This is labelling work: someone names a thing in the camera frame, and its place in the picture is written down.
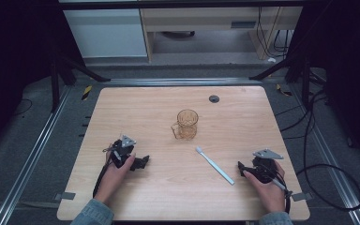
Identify clear glass measuring cup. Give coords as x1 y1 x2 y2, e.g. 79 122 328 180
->
171 109 200 141

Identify right hand-held gripper black cable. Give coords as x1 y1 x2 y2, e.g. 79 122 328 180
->
271 176 293 216

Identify left hand-held gripper black cable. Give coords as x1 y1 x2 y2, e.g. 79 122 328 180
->
92 159 113 199

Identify grey metal table bracket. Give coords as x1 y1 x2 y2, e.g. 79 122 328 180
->
291 191 313 203
52 191 77 202

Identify long black floor cable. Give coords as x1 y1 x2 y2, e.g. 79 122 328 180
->
276 88 360 212

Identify hand-held gripper black cable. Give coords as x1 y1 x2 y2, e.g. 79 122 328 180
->
271 176 293 216
92 159 113 199

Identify person's left hand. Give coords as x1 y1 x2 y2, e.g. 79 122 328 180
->
94 152 137 206

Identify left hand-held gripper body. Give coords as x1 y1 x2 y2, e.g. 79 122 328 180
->
102 134 138 170

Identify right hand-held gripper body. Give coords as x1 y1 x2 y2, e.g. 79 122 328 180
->
246 148 285 185

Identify white toothbrush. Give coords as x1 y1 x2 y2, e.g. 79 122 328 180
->
195 146 235 187

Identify black metal stand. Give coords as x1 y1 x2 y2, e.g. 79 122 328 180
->
248 51 314 109
49 43 113 113

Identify white cabinet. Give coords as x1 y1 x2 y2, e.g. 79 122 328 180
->
62 7 148 59

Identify black hanging cables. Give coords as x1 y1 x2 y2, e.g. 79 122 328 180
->
256 6 293 60

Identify yellow black striped tape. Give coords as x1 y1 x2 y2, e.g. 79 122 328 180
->
276 83 293 98
81 84 94 101

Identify person's right hand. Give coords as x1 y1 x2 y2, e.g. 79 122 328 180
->
243 160 287 215

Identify aluminium floor rail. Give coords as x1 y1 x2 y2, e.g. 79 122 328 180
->
101 77 263 87
289 85 360 225
0 85 73 225

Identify thin black floor cable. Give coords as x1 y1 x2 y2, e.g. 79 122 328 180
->
12 97 34 117

